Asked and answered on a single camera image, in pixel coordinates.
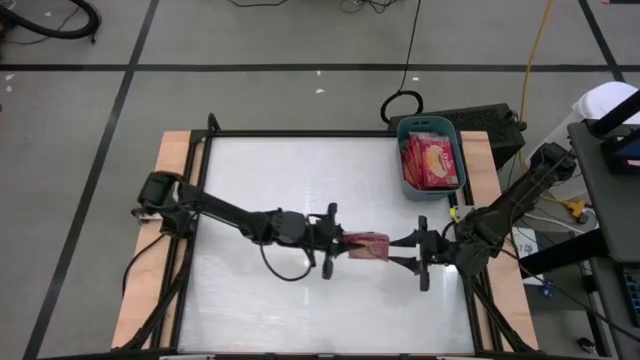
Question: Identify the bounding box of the black and blue device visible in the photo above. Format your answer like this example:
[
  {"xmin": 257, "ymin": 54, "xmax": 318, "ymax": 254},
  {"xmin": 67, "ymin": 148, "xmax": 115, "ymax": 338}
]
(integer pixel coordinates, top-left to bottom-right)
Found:
[{"xmin": 601, "ymin": 134, "xmax": 640, "ymax": 176}]

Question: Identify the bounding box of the light wooden side board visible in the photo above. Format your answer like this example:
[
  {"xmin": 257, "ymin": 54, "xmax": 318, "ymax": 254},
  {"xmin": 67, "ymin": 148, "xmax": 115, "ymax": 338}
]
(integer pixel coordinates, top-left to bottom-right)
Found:
[
  {"xmin": 110, "ymin": 130, "xmax": 206, "ymax": 350},
  {"xmin": 458, "ymin": 130, "xmax": 540, "ymax": 351}
]

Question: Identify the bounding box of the white rounded bin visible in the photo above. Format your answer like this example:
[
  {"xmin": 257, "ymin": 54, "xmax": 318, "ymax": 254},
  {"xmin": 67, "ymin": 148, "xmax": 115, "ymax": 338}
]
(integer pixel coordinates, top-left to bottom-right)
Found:
[{"xmin": 524, "ymin": 81, "xmax": 640, "ymax": 174}]

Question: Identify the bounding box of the white paper sheet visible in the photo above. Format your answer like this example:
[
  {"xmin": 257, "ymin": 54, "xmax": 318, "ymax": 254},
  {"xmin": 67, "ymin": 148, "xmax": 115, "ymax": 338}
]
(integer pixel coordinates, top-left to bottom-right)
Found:
[{"xmin": 509, "ymin": 227, "xmax": 540, "ymax": 286}]

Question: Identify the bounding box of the black desk crossbar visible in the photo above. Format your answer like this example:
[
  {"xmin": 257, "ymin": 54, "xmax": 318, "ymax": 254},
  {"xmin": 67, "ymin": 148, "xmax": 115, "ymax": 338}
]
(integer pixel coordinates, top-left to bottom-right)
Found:
[{"xmin": 517, "ymin": 228, "xmax": 609, "ymax": 279}]

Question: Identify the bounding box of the yellow cable plug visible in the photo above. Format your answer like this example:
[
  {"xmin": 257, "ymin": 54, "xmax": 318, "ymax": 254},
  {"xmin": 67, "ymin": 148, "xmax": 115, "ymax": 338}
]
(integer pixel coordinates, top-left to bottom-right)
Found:
[{"xmin": 562, "ymin": 198, "xmax": 592, "ymax": 221}]

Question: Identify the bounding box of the dark keyboard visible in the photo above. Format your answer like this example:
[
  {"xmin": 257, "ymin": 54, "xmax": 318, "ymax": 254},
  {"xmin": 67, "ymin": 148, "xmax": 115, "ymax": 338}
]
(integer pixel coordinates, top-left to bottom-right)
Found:
[{"xmin": 621, "ymin": 267, "xmax": 640, "ymax": 329}]

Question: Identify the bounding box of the thin black floor cable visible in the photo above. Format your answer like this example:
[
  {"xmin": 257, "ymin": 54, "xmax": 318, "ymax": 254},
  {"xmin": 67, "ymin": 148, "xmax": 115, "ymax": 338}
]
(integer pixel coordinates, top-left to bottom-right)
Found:
[{"xmin": 224, "ymin": 0, "xmax": 294, "ymax": 9}]

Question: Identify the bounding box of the dark grey desk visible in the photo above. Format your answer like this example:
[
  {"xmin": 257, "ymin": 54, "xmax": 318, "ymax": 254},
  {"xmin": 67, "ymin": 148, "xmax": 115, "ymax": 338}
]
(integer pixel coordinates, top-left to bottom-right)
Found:
[{"xmin": 567, "ymin": 119, "xmax": 640, "ymax": 360}]

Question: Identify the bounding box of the thick black hose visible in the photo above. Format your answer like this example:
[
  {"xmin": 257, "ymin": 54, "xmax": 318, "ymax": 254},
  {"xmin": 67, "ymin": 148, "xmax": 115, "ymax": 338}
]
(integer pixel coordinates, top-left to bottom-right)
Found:
[{"xmin": 0, "ymin": 0, "xmax": 103, "ymax": 44}]

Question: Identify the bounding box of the long yellow cable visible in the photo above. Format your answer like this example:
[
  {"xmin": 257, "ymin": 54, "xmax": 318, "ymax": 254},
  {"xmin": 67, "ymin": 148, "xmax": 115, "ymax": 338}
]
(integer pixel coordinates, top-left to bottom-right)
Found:
[{"xmin": 516, "ymin": 0, "xmax": 571, "ymax": 204}]

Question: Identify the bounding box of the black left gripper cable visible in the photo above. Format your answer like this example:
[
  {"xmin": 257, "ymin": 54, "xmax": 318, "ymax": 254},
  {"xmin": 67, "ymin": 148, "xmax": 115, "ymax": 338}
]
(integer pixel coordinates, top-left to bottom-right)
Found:
[{"xmin": 258, "ymin": 234, "xmax": 317, "ymax": 283}]

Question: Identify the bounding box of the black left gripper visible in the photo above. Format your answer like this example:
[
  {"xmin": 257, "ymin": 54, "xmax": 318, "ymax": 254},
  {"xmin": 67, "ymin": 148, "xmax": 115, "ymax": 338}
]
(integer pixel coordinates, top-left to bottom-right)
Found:
[{"xmin": 303, "ymin": 202, "xmax": 366, "ymax": 280}]

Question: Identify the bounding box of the black bar on desk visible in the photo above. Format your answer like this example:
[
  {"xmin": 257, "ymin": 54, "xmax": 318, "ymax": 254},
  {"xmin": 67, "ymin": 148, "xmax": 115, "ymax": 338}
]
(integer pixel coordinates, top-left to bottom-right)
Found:
[{"xmin": 589, "ymin": 89, "xmax": 640, "ymax": 139}]

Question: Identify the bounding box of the black perforated equipment box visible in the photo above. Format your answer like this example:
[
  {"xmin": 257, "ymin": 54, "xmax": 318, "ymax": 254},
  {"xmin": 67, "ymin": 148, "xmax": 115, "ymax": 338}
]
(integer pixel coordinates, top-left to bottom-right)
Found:
[{"xmin": 388, "ymin": 102, "xmax": 527, "ymax": 171}]

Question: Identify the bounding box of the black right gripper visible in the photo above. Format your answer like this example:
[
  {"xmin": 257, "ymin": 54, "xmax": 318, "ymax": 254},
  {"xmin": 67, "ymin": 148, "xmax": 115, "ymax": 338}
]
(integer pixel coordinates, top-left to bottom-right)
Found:
[{"xmin": 389, "ymin": 215, "xmax": 459, "ymax": 293}]

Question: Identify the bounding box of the black looped floor cable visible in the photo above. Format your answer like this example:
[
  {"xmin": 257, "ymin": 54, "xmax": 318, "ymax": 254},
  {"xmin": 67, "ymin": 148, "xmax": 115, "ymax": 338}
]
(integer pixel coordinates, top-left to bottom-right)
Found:
[{"xmin": 379, "ymin": 0, "xmax": 425, "ymax": 126}]

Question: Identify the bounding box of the teal plastic basket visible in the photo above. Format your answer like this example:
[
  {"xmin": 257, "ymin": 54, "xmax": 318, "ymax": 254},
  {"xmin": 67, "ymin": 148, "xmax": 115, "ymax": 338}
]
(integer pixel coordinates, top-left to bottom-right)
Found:
[{"xmin": 396, "ymin": 115, "xmax": 467, "ymax": 203}]

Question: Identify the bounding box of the thin black power cable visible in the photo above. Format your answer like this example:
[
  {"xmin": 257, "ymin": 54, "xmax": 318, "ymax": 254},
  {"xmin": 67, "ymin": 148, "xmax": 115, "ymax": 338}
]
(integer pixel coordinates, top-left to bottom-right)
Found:
[{"xmin": 121, "ymin": 232, "xmax": 169, "ymax": 301}]

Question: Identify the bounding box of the black metal table frame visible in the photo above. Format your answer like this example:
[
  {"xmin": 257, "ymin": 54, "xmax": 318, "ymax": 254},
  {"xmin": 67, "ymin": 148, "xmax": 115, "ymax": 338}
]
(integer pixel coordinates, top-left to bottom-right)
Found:
[{"xmin": 119, "ymin": 112, "xmax": 539, "ymax": 360}]

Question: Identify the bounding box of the tangled black cable bundle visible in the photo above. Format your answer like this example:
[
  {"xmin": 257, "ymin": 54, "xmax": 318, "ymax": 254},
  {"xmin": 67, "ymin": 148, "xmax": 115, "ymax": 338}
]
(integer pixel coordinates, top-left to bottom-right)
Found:
[{"xmin": 339, "ymin": 0, "xmax": 406, "ymax": 15}]

